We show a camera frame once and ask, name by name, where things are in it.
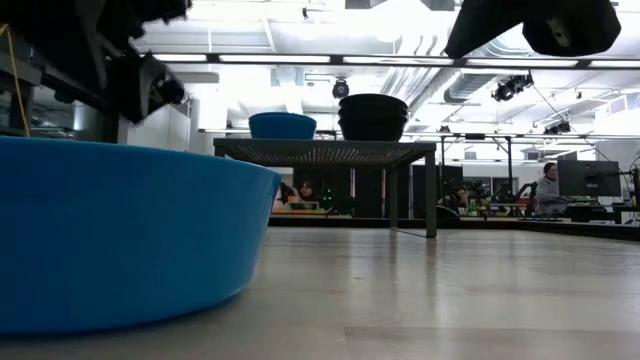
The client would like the black ceiling spotlight cluster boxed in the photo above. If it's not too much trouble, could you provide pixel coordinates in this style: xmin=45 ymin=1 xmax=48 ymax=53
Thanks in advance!
xmin=543 ymin=119 xmax=572 ymax=135
xmin=491 ymin=72 xmax=535 ymax=103

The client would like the grey perforated metal shelf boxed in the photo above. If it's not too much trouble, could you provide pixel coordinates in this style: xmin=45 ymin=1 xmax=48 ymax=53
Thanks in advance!
xmin=213 ymin=137 xmax=439 ymax=239

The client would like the dark cabinet with green lights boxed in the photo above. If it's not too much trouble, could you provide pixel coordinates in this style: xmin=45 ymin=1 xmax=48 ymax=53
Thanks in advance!
xmin=292 ymin=167 xmax=416 ymax=219

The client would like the large black monitor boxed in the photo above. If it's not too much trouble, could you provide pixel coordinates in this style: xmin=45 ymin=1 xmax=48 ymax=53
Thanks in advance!
xmin=557 ymin=159 xmax=622 ymax=198

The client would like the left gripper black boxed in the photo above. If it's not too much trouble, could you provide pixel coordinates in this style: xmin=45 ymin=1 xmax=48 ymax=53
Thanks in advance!
xmin=105 ymin=49 xmax=186 ymax=124

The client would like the overhead LED light bar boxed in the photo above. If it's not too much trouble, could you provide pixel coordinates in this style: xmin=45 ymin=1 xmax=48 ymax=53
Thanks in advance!
xmin=134 ymin=51 xmax=640 ymax=70

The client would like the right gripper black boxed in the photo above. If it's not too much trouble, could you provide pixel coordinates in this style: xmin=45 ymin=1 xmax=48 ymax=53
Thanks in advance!
xmin=443 ymin=0 xmax=622 ymax=60

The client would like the yellow cable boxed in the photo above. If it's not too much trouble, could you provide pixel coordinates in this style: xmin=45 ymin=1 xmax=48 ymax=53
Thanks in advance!
xmin=0 ymin=23 xmax=31 ymax=137

